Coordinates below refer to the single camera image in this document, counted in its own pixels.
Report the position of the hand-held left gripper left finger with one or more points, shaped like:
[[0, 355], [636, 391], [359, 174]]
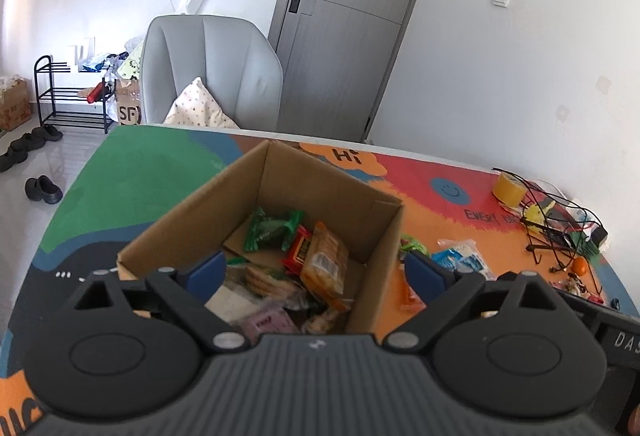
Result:
[[207, 273]]

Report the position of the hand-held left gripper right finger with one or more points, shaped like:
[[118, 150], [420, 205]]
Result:
[[425, 273]]

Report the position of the white long snack packet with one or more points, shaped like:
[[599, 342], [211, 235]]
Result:
[[225, 303]]

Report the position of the blue-white candy packet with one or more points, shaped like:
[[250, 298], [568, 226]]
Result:
[[460, 258]]

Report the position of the green-white cracker packet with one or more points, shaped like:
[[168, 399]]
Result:
[[265, 281]]

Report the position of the green snack packet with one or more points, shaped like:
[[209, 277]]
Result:
[[267, 231]]

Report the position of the pink snack packet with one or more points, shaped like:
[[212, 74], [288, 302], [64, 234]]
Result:
[[265, 321]]

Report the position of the red snack packet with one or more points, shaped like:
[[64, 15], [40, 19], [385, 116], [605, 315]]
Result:
[[296, 253]]

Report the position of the orange bread packet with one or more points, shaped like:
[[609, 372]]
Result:
[[325, 266]]

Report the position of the small clear snack packet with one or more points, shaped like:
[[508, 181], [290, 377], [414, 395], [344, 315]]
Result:
[[320, 318]]

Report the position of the brown cardboard box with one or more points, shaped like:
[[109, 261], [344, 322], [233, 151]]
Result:
[[310, 176]]

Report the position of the small orange snack packet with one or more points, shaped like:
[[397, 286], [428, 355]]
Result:
[[407, 291]]

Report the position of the crumpled green wrapper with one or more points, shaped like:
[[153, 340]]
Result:
[[412, 243]]

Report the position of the orange fruit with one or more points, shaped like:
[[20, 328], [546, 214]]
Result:
[[580, 266]]

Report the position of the cartoon cat printed table mat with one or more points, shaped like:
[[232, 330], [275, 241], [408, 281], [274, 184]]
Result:
[[150, 176]]

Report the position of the yellow tape roll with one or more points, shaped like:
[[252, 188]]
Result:
[[507, 188]]

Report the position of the yellow clip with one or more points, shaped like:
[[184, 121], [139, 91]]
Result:
[[534, 216]]

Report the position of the black charger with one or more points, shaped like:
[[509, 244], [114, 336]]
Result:
[[599, 234]]

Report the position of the black metal stand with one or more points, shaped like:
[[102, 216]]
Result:
[[555, 238]]

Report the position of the white dotted pillow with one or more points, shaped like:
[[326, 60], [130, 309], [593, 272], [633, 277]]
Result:
[[197, 108]]

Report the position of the black shoe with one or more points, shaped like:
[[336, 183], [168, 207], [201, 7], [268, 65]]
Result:
[[25, 144], [47, 132], [35, 188], [12, 159], [51, 191]]

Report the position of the cardboard box with black letters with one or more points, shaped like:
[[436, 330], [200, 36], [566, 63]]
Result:
[[127, 106]]

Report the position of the red item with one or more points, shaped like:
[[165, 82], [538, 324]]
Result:
[[97, 92]]

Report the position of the grey armchair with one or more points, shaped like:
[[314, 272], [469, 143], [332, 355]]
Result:
[[225, 61]]

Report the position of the black metal shoe rack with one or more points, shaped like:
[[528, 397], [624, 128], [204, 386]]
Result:
[[70, 91]]

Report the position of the pile of plastic bags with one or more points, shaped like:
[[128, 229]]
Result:
[[125, 58]]

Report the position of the grey door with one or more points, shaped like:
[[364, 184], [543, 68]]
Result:
[[350, 41]]

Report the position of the white holder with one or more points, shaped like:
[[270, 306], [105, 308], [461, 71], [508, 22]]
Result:
[[82, 51]]

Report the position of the printed cardboard box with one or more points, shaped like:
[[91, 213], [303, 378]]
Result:
[[12, 103]]

